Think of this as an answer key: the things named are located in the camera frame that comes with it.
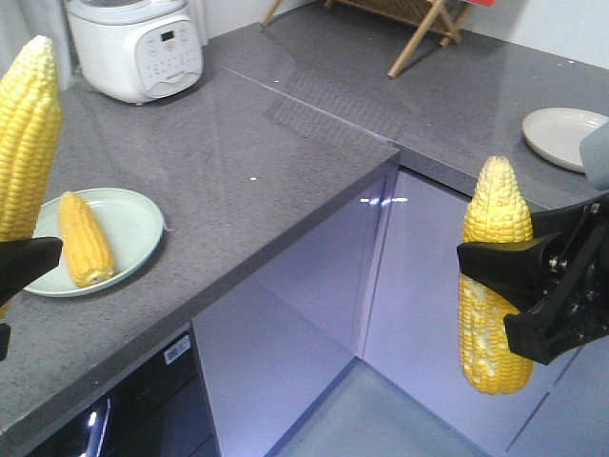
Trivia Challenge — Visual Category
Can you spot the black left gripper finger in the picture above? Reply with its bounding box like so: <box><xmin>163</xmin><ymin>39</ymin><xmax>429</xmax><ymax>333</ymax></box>
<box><xmin>0</xmin><ymin>323</ymin><xmax>10</xmax><ymax>361</ymax></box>
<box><xmin>1</xmin><ymin>237</ymin><xmax>63</xmax><ymax>305</ymax></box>

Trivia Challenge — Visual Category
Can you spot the black disinfection cabinet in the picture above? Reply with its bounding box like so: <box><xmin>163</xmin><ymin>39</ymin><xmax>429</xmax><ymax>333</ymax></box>
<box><xmin>30</xmin><ymin>331</ymin><xmax>220</xmax><ymax>456</ymax></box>

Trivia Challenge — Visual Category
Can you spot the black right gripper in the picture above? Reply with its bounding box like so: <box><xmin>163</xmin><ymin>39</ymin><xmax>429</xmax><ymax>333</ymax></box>
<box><xmin>457</xmin><ymin>194</ymin><xmax>608</xmax><ymax>365</ymax></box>

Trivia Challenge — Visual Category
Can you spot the wooden folding rack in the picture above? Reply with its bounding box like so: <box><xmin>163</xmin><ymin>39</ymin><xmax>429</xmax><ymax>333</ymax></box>
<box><xmin>261</xmin><ymin>0</ymin><xmax>477</xmax><ymax>80</ymax></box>

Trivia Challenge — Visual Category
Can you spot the white kitchen appliance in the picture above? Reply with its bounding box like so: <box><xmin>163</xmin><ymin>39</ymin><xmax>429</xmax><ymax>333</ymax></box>
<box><xmin>66</xmin><ymin>1</ymin><xmax>204</xmax><ymax>105</ymax></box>

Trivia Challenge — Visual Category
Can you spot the white side cabinet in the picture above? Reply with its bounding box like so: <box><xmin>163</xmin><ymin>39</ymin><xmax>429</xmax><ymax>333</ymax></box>
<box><xmin>363</xmin><ymin>172</ymin><xmax>604</xmax><ymax>456</ymax></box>

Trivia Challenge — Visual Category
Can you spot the pale yellow corn cob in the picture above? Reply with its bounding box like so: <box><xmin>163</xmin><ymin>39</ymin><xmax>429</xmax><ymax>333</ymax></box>
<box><xmin>458</xmin><ymin>155</ymin><xmax>535</xmax><ymax>396</ymax></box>

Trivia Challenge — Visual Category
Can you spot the light green round plate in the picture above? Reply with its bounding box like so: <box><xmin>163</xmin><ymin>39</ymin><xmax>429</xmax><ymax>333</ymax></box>
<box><xmin>25</xmin><ymin>188</ymin><xmax>165</xmax><ymax>298</ymax></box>

